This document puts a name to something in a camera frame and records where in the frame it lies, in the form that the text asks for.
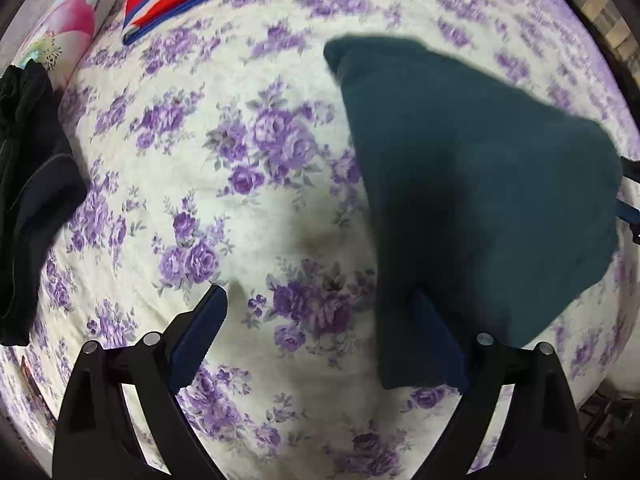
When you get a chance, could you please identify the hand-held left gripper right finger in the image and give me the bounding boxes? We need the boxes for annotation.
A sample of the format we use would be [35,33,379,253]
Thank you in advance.
[412,287,586,480]

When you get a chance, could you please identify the floral pillow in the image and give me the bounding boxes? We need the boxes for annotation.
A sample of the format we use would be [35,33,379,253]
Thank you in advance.
[15,0,135,87]

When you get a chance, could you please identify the dark green pants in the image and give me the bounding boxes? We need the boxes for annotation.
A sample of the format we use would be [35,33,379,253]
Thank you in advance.
[323,35,624,392]

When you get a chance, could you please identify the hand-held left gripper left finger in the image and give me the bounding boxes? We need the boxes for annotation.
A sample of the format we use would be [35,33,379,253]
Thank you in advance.
[52,284,229,480]

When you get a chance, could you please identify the beige grey striped curtain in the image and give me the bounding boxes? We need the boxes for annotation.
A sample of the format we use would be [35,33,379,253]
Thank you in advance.
[572,0,640,67]

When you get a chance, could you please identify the purple floral bedsheet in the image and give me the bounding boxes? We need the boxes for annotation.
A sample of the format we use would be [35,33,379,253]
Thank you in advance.
[0,0,640,480]

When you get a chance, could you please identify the black garment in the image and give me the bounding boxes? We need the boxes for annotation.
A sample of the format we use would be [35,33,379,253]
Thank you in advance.
[0,60,90,347]

